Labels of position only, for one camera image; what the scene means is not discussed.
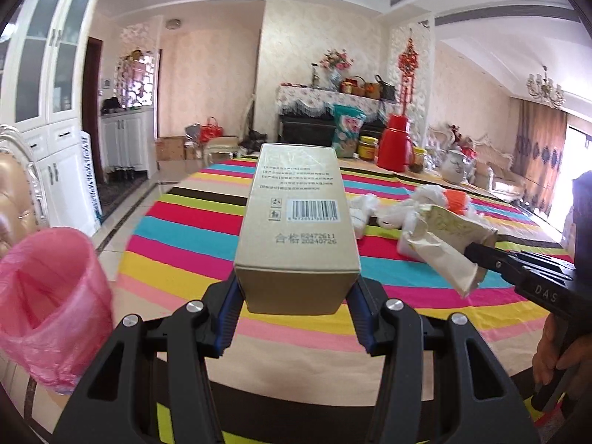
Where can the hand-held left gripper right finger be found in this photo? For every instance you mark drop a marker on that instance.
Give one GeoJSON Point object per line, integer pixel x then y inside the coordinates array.
{"type": "Point", "coordinates": [365, 326]}

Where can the person's right hand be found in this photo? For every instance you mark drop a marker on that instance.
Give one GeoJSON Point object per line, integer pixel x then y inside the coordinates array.
{"type": "Point", "coordinates": [545, 351]}

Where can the brown patterned curtain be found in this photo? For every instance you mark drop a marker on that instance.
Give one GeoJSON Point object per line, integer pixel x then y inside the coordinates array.
{"type": "Point", "coordinates": [539, 148]}

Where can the gold cardboard box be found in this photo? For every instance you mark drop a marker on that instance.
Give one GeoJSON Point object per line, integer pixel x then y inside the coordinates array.
{"type": "Point", "coordinates": [296, 240]}

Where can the low white cabinet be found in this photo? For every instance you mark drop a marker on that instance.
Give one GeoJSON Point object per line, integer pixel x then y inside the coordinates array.
{"type": "Point", "coordinates": [125, 138]}

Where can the cream ornate sofa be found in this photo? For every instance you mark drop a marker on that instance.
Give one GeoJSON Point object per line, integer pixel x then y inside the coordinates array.
{"type": "Point", "coordinates": [495, 157]}

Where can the red gift bag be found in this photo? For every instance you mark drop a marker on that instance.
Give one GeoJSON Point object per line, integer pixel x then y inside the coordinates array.
{"type": "Point", "coordinates": [212, 132]}

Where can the crystal chandelier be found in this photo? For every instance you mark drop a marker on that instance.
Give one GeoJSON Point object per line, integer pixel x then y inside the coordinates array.
{"type": "Point", "coordinates": [545, 88]}

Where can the orange ribbed plastic piece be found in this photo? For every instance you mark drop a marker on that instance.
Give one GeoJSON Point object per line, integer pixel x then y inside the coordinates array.
{"type": "Point", "coordinates": [455, 201]}

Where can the beige paper wrapper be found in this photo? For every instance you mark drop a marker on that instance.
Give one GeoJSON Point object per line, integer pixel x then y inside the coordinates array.
{"type": "Point", "coordinates": [444, 259]}

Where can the pink plastic bin bag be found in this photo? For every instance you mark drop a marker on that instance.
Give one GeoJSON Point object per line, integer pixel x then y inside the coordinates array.
{"type": "Point", "coordinates": [51, 296]}

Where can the white floral teapot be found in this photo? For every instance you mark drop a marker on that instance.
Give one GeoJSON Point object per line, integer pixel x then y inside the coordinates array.
{"type": "Point", "coordinates": [455, 166]}

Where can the yellow lidded jar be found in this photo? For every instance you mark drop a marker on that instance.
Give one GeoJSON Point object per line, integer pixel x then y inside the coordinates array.
{"type": "Point", "coordinates": [367, 148]}

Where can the crumpled white plastic bag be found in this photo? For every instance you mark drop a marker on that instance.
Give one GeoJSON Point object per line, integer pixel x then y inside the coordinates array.
{"type": "Point", "coordinates": [402, 210]}

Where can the teal snack bag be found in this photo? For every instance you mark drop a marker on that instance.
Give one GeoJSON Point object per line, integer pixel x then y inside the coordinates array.
{"type": "Point", "coordinates": [348, 132]}

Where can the striped colourful tablecloth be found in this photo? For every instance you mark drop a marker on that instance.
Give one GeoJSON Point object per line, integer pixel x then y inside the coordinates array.
{"type": "Point", "coordinates": [185, 222]}

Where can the white lattice screen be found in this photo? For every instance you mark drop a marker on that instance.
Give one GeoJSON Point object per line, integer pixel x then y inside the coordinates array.
{"type": "Point", "coordinates": [136, 81]}

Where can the dark glass jar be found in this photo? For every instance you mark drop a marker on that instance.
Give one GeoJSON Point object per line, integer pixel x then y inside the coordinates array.
{"type": "Point", "coordinates": [416, 161]}

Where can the gold ornate chair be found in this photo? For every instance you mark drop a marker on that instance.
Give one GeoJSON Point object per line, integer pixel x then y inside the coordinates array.
{"type": "Point", "coordinates": [14, 203]}

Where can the orange woven basket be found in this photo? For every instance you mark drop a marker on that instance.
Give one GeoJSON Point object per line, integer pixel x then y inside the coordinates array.
{"type": "Point", "coordinates": [354, 87]}

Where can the dark wooden door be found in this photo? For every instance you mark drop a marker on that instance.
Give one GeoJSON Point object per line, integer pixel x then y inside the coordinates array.
{"type": "Point", "coordinates": [91, 97]}

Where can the black handbag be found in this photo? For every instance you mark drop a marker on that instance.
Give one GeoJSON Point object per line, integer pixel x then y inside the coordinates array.
{"type": "Point", "coordinates": [386, 90]}

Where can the white patterned panel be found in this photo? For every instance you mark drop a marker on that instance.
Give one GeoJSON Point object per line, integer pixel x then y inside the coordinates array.
{"type": "Point", "coordinates": [91, 180]}

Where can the brown cardboard carton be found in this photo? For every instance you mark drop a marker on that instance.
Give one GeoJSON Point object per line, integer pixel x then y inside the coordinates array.
{"type": "Point", "coordinates": [170, 148]}

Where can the tall white cabinet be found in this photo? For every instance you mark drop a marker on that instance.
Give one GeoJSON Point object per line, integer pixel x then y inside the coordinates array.
{"type": "Point", "coordinates": [51, 55]}

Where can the red knot wall hanging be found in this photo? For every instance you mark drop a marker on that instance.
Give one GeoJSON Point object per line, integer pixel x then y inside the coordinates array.
{"type": "Point", "coordinates": [408, 62]}

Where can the floral lace piano cover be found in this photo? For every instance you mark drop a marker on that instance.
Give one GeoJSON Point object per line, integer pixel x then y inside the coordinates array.
{"type": "Point", "coordinates": [305, 97]}

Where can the pink flower bouquet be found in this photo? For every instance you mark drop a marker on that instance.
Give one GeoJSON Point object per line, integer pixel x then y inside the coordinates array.
{"type": "Point", "coordinates": [336, 62]}

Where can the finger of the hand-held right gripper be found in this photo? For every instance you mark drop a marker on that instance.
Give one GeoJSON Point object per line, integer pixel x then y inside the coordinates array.
{"type": "Point", "coordinates": [490, 259]}

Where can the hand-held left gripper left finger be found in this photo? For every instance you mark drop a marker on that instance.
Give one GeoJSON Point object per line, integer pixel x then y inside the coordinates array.
{"type": "Point", "coordinates": [226, 321]}

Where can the red thermos jug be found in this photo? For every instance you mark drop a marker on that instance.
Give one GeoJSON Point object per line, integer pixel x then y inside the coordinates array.
{"type": "Point", "coordinates": [393, 143]}

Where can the black piano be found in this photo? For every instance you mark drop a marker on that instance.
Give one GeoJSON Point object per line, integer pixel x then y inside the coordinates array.
{"type": "Point", "coordinates": [305, 129]}

